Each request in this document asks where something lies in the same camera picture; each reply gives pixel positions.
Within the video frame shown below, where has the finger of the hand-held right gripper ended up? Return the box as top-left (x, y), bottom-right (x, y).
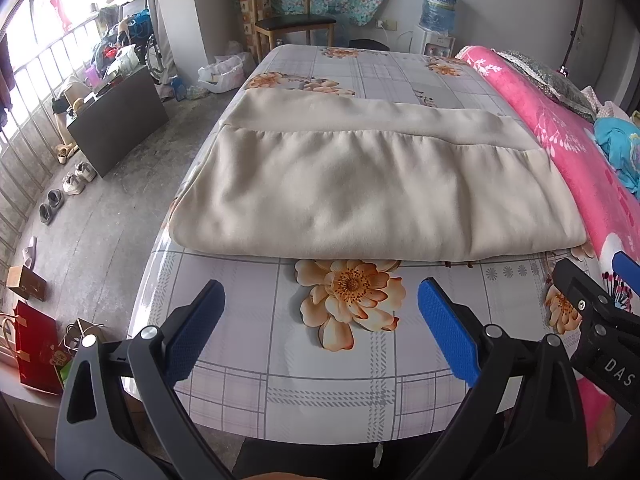
top-left (611, 250), bottom-right (640, 287)
top-left (551, 257), bottom-right (614, 329)

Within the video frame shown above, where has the brown cardboard box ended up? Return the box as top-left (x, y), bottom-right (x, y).
top-left (6, 265), bottom-right (49, 302)

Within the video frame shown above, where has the white water dispenser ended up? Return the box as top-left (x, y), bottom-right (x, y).
top-left (417, 30), bottom-right (457, 58)

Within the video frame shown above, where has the dark cabinet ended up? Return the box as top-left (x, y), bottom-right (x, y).
top-left (66, 66), bottom-right (169, 178)

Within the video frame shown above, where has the grey patterned pillow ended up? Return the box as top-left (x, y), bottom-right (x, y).
top-left (495, 50), bottom-right (598, 122)

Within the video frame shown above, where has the brown paper bag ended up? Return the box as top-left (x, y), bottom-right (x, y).
top-left (60, 317), bottom-right (106, 356)

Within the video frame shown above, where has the beige zip jacket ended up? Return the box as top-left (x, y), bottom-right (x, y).
top-left (167, 89), bottom-right (588, 263)

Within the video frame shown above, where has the beige dotted cloth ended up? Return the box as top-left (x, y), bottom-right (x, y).
top-left (582, 85), bottom-right (621, 121)

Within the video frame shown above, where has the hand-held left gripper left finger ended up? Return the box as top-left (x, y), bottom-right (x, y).
top-left (54, 279), bottom-right (236, 480)

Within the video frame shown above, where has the metal window railing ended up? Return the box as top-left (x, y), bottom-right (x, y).
top-left (0, 10), bottom-right (108, 281)

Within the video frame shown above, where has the white wardrobe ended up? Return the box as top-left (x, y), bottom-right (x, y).
top-left (565, 0), bottom-right (633, 106)

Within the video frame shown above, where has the blue water bottle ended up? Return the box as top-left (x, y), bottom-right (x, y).
top-left (419, 0), bottom-right (460, 36)

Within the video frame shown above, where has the red paper bag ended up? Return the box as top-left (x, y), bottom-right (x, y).
top-left (12, 300), bottom-right (65, 396)

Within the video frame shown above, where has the turquoise printed cloth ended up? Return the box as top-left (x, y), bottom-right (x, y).
top-left (594, 116), bottom-right (640, 196)

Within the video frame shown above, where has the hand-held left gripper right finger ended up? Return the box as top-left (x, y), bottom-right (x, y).
top-left (410, 276), bottom-right (587, 480)

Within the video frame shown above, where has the pink hanging garment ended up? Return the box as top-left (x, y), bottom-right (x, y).
top-left (30, 0), bottom-right (76, 26)

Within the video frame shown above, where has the white plastic bag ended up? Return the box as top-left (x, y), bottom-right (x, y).
top-left (197, 52), bottom-right (256, 93)

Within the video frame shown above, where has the wheelchair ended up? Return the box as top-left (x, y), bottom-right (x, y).
top-left (92, 7), bottom-right (166, 83)

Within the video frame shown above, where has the wooden chair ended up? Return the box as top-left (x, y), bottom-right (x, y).
top-left (247, 0), bottom-right (337, 61)

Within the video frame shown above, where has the patterned carton stack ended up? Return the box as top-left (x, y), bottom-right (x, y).
top-left (236, 0), bottom-right (273, 58)

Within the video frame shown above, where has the pink floral blanket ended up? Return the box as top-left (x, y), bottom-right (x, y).
top-left (454, 45), bottom-right (640, 471)

